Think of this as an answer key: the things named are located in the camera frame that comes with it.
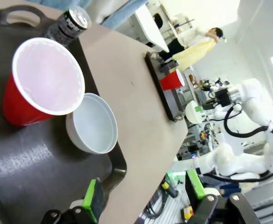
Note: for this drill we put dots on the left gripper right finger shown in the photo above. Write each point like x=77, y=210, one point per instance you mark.
x=197, y=191

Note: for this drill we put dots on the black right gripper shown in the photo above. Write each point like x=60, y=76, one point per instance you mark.
x=223, y=98

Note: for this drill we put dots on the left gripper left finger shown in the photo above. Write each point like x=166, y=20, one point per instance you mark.
x=95, y=200

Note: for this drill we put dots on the bright white bowl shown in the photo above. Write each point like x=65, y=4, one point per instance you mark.
x=191, y=112

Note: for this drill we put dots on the red plastic cup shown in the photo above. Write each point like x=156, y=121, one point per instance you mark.
x=45, y=74
x=171, y=80

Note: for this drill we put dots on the greyish white bowl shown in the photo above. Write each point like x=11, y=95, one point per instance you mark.
x=92, y=126

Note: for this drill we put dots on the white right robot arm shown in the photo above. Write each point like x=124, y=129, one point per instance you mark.
x=253, y=102

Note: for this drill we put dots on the small yellow box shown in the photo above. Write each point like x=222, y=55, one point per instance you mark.
x=187, y=212

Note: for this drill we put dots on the brown plastic tray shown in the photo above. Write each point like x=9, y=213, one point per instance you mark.
x=34, y=163
x=161, y=91

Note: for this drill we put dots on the bystander in pale yellow shirt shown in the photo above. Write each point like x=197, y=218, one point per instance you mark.
x=194, y=51

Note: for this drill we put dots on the white background table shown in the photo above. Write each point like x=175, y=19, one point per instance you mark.
x=150, y=25

